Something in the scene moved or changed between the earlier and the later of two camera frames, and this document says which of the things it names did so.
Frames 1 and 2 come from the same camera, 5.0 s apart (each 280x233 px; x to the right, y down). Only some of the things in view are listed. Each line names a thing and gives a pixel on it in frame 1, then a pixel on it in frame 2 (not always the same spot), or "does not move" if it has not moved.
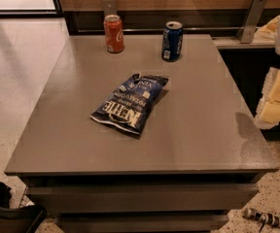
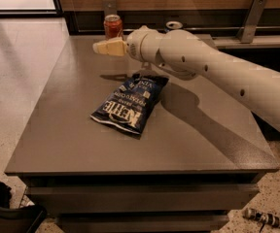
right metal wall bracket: [249, 25] does not move
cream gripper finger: [278, 95] → [143, 45]
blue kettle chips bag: [129, 104] does not move
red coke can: [114, 33] does not move
